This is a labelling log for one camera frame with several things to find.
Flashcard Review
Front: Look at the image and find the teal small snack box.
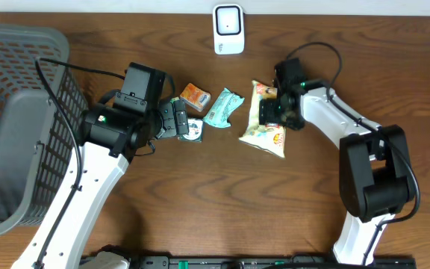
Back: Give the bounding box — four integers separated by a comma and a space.
171, 98, 204, 143

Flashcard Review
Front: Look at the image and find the orange small snack box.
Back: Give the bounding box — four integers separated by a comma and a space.
179, 83, 211, 112

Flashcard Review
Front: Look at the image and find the yellow snack bag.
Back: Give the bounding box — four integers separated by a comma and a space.
239, 80, 286, 158

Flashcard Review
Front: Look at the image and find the teal snack packet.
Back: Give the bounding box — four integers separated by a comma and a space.
203, 88, 245, 129

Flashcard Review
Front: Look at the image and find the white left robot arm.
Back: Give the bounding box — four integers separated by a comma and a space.
13, 100, 188, 268

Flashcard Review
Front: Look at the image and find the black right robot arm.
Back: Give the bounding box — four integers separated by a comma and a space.
259, 80, 420, 265

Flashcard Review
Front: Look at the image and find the white barcode scanner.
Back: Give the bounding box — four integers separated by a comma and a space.
212, 4, 245, 55

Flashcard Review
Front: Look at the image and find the grey plastic mesh basket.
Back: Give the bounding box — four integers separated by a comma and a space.
0, 24, 87, 235

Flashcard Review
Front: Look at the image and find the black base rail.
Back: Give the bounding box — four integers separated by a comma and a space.
80, 255, 417, 269

